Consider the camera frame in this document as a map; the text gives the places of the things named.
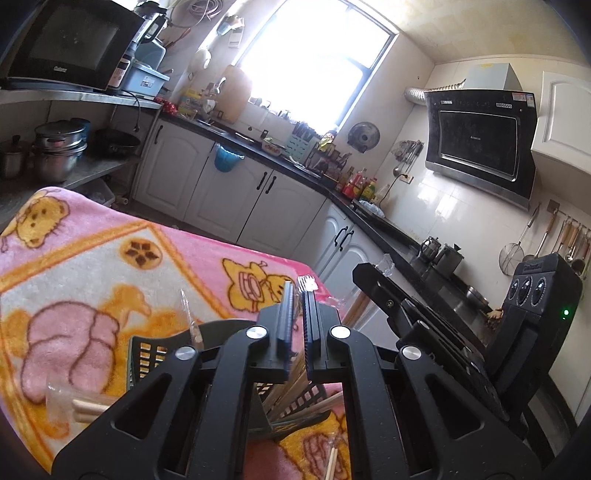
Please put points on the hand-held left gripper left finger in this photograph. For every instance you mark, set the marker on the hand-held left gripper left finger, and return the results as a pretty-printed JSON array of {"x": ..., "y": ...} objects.
[{"x": 287, "y": 323}]

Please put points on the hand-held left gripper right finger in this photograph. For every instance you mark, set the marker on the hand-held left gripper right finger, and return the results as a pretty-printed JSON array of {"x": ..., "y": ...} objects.
[{"x": 309, "y": 332}]

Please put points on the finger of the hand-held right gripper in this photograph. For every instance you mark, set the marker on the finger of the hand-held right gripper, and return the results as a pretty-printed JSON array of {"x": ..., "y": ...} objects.
[{"x": 415, "y": 318}]

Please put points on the dark grey utensil basket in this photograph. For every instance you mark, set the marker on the dark grey utensil basket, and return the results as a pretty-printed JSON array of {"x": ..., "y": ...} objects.
[{"x": 147, "y": 355}]

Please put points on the bunch of hanging metal utensils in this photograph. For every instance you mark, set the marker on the bunch of hanging metal utensils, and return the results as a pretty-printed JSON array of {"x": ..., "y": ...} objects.
[{"x": 406, "y": 154}]

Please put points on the steel pan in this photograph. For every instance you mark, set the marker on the steel pan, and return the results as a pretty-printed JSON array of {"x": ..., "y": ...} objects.
[{"x": 478, "y": 295}]

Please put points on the metal kettle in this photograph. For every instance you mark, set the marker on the metal kettle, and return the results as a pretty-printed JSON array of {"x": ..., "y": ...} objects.
[{"x": 448, "y": 259}]

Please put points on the glass teapot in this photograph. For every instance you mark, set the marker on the glass teapot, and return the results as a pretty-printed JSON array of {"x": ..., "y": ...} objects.
[{"x": 429, "y": 249}]

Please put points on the row of hanging kitchen tools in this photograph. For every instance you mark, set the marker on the row of hanging kitchen tools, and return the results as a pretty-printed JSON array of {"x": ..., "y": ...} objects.
[{"x": 570, "y": 240}]

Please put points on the row of condiment bottles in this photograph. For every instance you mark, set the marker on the row of condiment bottles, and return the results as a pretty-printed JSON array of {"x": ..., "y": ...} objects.
[{"x": 358, "y": 187}]

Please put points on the blue plastic hanging bin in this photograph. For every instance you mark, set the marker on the blue plastic hanging bin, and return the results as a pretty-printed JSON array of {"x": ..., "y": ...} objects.
[{"x": 228, "y": 159}]

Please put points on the pale green knife holder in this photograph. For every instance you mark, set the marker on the pale green knife holder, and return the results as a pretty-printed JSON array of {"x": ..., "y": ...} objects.
[{"x": 298, "y": 147}]

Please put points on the round metal pot lid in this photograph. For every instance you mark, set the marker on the round metal pot lid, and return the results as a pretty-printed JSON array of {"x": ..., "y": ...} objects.
[{"x": 363, "y": 137}]

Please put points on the black range hood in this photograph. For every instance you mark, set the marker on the black range hood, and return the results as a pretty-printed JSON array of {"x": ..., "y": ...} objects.
[{"x": 475, "y": 134}]

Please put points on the pink printed blanket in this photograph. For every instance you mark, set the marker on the pink printed blanket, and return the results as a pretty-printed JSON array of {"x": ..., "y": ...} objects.
[{"x": 92, "y": 286}]

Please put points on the white upper cabinet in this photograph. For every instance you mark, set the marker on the white upper cabinet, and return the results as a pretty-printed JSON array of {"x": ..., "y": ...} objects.
[{"x": 563, "y": 120}]

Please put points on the clear plastic storage box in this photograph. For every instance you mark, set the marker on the clear plastic storage box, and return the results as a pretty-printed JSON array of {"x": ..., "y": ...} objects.
[{"x": 101, "y": 194}]

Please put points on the wooden cutting board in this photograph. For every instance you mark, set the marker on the wooden cutting board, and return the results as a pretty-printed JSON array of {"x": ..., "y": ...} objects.
[{"x": 235, "y": 97}]

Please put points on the black wok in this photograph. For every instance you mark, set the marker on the black wok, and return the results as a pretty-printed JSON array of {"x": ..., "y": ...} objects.
[{"x": 115, "y": 143}]

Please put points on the bright kitchen window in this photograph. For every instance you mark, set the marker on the bright kitchen window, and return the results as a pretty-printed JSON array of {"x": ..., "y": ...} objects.
[{"x": 314, "y": 69}]

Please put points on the large stainless steel pot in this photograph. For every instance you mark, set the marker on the large stainless steel pot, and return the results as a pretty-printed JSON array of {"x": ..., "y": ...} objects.
[{"x": 57, "y": 166}]

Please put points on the light blue plastic basket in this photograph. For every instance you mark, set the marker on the light blue plastic basket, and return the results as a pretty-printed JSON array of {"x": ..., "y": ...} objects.
[{"x": 147, "y": 81}]

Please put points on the grey stone shelving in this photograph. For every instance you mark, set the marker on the grey stone shelving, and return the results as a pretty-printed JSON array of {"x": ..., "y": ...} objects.
[{"x": 92, "y": 98}]

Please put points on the small steel pot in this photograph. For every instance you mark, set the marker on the small steel pot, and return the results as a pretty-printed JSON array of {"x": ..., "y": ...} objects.
[{"x": 14, "y": 159}]

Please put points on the blender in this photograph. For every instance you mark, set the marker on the blender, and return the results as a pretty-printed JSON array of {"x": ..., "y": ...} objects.
[{"x": 150, "y": 18}]

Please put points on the black microwave oven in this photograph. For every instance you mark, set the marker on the black microwave oven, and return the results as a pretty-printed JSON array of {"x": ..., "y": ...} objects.
[{"x": 69, "y": 41}]

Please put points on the white wall socket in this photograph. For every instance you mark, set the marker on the white wall socket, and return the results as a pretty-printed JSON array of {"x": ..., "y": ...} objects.
[{"x": 407, "y": 179}]

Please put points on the silver ribbed exhaust duct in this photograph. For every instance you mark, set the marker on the silver ribbed exhaust duct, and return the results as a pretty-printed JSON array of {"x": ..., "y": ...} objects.
[{"x": 415, "y": 94}]

